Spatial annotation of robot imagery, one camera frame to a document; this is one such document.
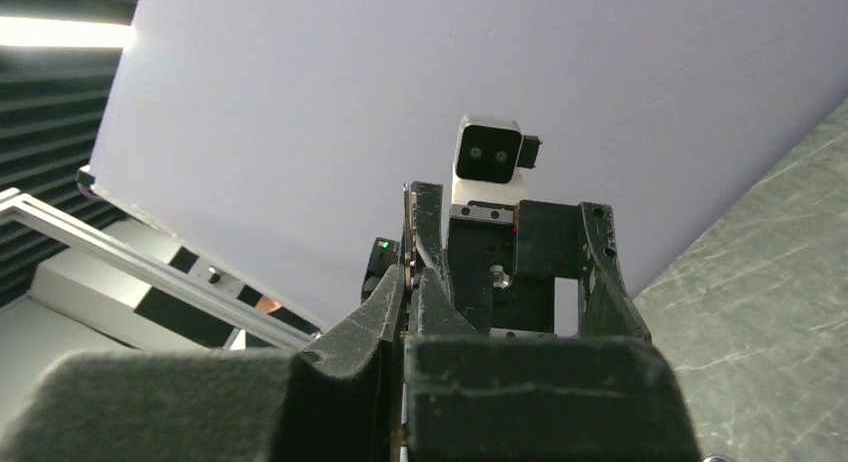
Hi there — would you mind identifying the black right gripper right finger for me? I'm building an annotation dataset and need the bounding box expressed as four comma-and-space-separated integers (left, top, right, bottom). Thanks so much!
405, 268, 702, 461

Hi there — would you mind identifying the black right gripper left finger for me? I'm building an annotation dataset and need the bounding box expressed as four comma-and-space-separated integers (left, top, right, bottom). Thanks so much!
1, 266, 404, 461

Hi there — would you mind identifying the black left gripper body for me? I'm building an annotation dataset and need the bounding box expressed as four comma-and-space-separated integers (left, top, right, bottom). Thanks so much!
360, 200, 583, 334

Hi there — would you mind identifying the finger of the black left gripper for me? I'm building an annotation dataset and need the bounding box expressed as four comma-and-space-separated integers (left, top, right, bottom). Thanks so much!
578, 202, 651, 343
402, 181, 452, 300

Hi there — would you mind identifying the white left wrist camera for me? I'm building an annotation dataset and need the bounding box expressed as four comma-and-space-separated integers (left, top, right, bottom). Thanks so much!
451, 114, 542, 206

